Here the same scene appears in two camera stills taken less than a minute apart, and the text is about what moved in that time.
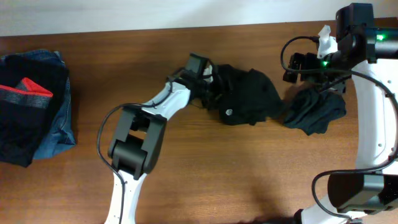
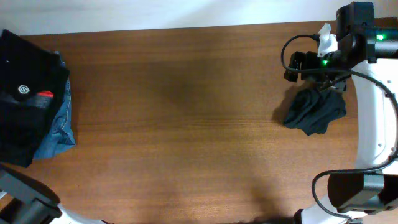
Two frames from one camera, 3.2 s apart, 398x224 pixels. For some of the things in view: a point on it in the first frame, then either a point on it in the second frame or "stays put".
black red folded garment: x=33 y=90 stays put
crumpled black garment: x=313 y=111 stays put
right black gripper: x=299 y=66 stays put
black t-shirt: x=247 y=97 -> x=29 y=73
